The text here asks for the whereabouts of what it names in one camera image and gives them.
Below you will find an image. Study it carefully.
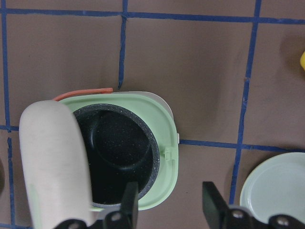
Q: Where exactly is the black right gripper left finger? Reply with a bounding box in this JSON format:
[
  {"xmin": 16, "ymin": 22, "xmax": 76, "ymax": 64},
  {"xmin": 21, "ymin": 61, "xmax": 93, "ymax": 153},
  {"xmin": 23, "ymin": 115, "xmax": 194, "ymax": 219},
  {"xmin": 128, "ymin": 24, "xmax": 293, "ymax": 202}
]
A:
[{"xmin": 119, "ymin": 182, "xmax": 139, "ymax": 229}]

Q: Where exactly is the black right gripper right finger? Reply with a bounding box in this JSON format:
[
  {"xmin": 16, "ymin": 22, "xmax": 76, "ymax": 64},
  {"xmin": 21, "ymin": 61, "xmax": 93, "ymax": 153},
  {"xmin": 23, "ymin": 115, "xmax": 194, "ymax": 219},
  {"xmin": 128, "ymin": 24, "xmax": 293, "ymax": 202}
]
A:
[{"xmin": 202, "ymin": 181, "xmax": 229, "ymax": 229}]

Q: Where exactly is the cream and orange rice cooker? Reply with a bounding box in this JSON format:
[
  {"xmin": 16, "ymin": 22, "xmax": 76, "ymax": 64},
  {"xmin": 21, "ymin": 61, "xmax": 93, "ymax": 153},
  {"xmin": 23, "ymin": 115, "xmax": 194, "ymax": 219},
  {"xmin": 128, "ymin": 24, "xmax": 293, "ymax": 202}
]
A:
[{"xmin": 19, "ymin": 92, "xmax": 179, "ymax": 229}]

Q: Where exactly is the far light green plate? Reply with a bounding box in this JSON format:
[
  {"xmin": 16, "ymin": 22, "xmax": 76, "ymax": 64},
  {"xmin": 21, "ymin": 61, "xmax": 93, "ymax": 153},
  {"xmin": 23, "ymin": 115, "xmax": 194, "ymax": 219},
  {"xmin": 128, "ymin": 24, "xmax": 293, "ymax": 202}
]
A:
[{"xmin": 240, "ymin": 152, "xmax": 305, "ymax": 223}]

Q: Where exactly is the brown paper table mat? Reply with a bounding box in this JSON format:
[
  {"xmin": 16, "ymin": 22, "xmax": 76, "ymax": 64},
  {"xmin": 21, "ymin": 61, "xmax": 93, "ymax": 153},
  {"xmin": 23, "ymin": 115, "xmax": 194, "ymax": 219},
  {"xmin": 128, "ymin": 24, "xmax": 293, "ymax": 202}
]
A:
[{"xmin": 0, "ymin": 0, "xmax": 305, "ymax": 229}]

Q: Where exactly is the yellow lemon toy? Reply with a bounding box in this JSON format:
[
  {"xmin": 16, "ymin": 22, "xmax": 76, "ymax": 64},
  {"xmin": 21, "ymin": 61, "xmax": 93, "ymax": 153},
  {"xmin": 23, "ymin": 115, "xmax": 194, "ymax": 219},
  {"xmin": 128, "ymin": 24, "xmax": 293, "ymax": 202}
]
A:
[{"xmin": 300, "ymin": 52, "xmax": 305, "ymax": 71}]

